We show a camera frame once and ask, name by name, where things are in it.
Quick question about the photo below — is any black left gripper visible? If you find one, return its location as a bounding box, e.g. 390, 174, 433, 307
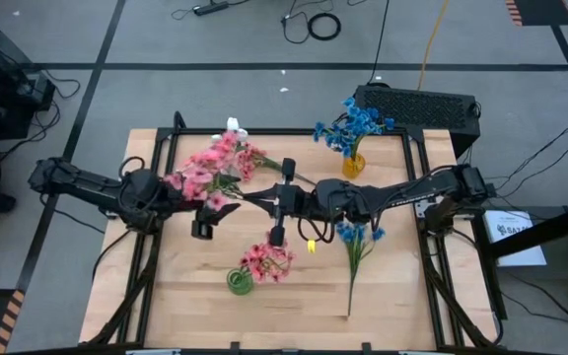
157, 186, 242, 242

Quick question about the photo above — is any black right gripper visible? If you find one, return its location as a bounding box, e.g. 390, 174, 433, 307
242, 157, 362, 248

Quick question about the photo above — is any blue artificial flower bunch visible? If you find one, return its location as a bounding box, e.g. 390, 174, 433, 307
335, 220, 388, 318
340, 97, 396, 172
312, 117, 367, 172

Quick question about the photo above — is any green patterned glass vase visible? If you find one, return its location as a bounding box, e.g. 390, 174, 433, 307
225, 267, 255, 298

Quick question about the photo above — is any amber glass vase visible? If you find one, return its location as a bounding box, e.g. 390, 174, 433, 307
341, 151, 367, 180

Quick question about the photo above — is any black computer case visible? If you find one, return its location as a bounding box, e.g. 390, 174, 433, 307
351, 83, 482, 158

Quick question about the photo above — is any black power strip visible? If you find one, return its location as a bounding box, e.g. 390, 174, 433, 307
192, 0, 230, 17

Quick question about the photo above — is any white printed paper sheet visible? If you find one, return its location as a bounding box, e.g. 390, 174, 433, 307
482, 209, 548, 268

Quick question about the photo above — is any black side stand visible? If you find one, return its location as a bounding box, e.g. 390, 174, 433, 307
470, 196, 568, 317

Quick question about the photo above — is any black aluminium rig frame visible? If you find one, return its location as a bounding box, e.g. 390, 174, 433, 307
79, 110, 505, 355

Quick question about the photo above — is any coiled black cable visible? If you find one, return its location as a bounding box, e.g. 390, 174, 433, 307
306, 12, 342, 42

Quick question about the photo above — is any loose black cable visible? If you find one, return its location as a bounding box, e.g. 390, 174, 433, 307
280, 0, 335, 45

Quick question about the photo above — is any black hanging cable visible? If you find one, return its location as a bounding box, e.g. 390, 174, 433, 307
366, 0, 391, 85

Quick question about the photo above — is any yellow hanging cable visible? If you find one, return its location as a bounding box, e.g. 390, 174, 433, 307
415, 0, 452, 93

